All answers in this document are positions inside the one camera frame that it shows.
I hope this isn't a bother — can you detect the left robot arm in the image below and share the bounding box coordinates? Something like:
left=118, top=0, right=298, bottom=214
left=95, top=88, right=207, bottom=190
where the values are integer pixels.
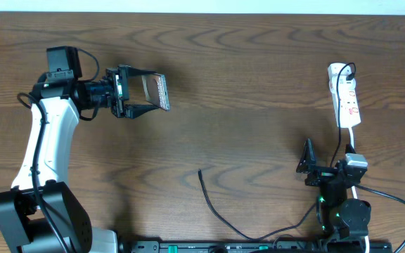
left=0, top=65, right=170, bottom=252

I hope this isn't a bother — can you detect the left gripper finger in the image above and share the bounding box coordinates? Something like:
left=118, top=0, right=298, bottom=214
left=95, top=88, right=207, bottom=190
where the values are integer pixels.
left=118, top=65, right=156, bottom=78
left=124, top=104, right=159, bottom=119

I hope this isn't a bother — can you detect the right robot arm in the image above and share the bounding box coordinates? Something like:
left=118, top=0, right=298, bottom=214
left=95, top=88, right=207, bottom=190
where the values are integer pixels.
left=296, top=139, right=371, bottom=252

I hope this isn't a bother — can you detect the white power strip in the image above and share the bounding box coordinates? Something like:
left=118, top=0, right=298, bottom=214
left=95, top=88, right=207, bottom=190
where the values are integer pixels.
left=328, top=63, right=361, bottom=129

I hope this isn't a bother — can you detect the white power strip cord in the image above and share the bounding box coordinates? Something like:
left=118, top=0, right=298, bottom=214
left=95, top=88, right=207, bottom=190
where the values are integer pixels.
left=348, top=127, right=371, bottom=253

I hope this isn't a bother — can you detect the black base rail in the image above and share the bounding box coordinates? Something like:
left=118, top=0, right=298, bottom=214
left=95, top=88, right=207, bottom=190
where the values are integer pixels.
left=117, top=239, right=393, bottom=253

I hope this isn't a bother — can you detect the black USB charging cable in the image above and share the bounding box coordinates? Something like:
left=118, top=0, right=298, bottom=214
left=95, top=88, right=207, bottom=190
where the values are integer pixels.
left=197, top=62, right=357, bottom=242

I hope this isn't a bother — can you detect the Galaxy S25 Ultra smartphone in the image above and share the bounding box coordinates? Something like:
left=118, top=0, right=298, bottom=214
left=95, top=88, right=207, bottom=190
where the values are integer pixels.
left=142, top=73, right=170, bottom=111

